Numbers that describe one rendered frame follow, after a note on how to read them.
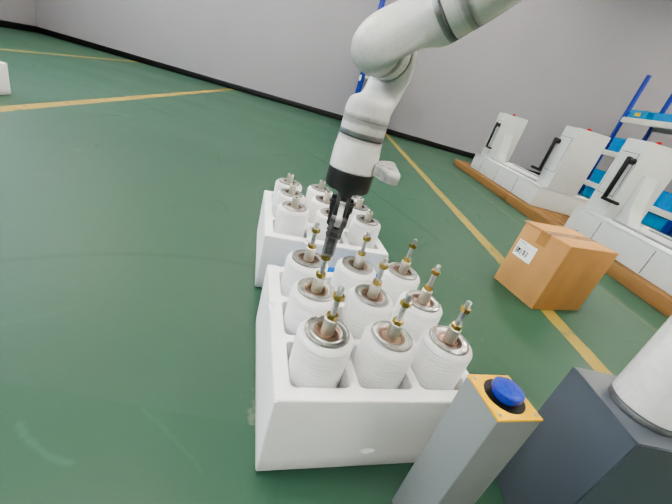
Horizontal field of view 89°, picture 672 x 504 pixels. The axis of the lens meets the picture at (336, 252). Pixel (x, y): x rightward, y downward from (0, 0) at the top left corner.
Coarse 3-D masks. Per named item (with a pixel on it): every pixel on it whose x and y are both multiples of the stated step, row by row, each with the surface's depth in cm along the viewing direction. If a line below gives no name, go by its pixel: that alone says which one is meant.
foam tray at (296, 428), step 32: (256, 320) 89; (256, 352) 79; (288, 352) 63; (352, 352) 67; (256, 384) 72; (288, 384) 53; (352, 384) 57; (416, 384) 61; (256, 416) 65; (288, 416) 52; (320, 416) 54; (352, 416) 56; (384, 416) 57; (416, 416) 59; (256, 448) 60; (288, 448) 56; (320, 448) 58; (352, 448) 60; (384, 448) 62; (416, 448) 65
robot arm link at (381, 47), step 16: (400, 0) 42; (416, 0) 41; (432, 0) 40; (384, 16) 43; (400, 16) 42; (416, 16) 41; (432, 16) 40; (368, 32) 43; (384, 32) 43; (400, 32) 42; (416, 32) 42; (432, 32) 41; (448, 32) 41; (352, 48) 46; (368, 48) 44; (384, 48) 43; (400, 48) 43; (416, 48) 43; (368, 64) 45; (384, 64) 44; (400, 64) 46
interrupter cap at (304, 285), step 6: (300, 282) 66; (306, 282) 67; (324, 282) 68; (300, 288) 64; (306, 288) 65; (324, 288) 67; (330, 288) 67; (306, 294) 63; (312, 294) 64; (318, 294) 65; (324, 294) 65; (330, 294) 65; (318, 300) 62; (324, 300) 63
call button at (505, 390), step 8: (496, 384) 43; (504, 384) 44; (512, 384) 44; (496, 392) 43; (504, 392) 42; (512, 392) 43; (520, 392) 43; (504, 400) 42; (512, 400) 42; (520, 400) 42
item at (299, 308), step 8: (296, 288) 65; (296, 296) 63; (288, 304) 66; (296, 304) 63; (304, 304) 62; (312, 304) 62; (320, 304) 62; (328, 304) 63; (288, 312) 65; (296, 312) 64; (304, 312) 63; (312, 312) 62; (320, 312) 63; (288, 320) 66; (296, 320) 64; (288, 328) 66; (296, 328) 65
